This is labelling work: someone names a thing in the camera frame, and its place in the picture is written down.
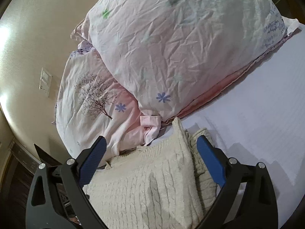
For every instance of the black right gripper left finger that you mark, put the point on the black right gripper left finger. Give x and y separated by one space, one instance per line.
44 207

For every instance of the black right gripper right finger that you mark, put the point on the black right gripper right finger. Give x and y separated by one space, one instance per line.
258 207

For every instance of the beige knitted sweater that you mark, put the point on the beige knitted sweater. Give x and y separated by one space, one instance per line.
162 186

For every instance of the lavender bed sheet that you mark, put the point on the lavender bed sheet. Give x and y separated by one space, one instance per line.
260 118

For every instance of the pink tree-print quilt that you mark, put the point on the pink tree-print quilt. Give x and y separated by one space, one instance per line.
91 103

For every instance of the pink floral pillow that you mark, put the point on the pink floral pillow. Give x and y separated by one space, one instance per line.
174 56

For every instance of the white wall switch plate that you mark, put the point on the white wall switch plate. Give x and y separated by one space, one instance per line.
45 82

